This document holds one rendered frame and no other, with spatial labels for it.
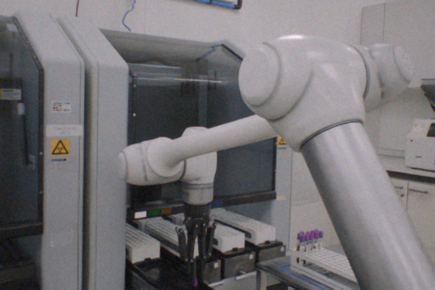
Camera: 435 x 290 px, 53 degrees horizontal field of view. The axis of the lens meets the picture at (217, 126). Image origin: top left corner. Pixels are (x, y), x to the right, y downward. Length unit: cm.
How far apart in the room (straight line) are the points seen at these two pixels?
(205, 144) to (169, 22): 179
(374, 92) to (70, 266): 97
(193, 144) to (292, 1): 252
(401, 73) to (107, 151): 86
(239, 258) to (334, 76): 101
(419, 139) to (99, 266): 251
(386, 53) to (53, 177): 91
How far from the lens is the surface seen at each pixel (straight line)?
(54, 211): 130
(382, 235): 61
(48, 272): 135
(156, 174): 108
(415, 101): 407
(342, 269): 129
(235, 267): 156
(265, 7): 321
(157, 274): 140
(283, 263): 147
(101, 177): 132
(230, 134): 97
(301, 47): 65
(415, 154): 337
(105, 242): 138
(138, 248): 145
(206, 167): 119
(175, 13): 275
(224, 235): 156
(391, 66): 77
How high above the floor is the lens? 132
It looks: 3 degrees down
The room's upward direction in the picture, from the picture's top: 2 degrees clockwise
